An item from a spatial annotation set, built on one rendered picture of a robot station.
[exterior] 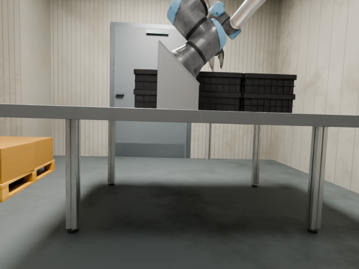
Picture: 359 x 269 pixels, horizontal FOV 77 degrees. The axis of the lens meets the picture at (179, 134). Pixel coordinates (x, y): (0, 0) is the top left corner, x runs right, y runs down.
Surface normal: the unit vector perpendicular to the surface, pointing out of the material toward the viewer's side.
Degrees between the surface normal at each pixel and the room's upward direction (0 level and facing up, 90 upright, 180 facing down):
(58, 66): 90
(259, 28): 90
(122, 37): 90
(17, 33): 90
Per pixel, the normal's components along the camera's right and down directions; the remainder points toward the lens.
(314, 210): 0.06, 0.07
